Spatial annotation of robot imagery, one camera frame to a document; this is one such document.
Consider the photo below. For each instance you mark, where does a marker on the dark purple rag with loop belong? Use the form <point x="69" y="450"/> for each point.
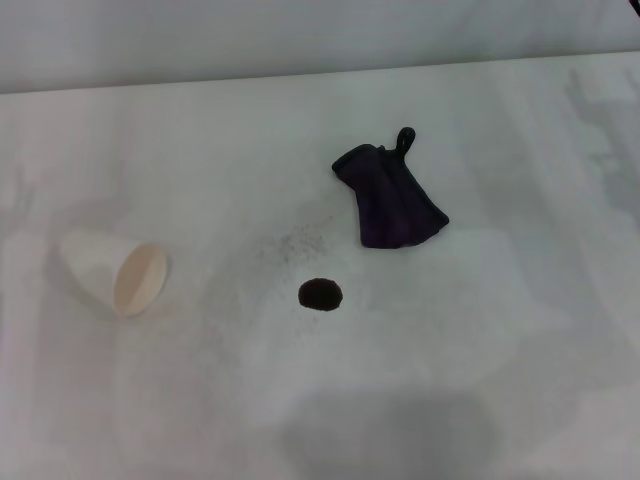
<point x="395" y="200"/>

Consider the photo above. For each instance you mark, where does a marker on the white paper cup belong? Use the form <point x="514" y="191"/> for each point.
<point x="100" y="270"/>

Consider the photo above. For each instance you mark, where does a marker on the black water stain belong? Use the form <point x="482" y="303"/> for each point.
<point x="320" y="294"/>

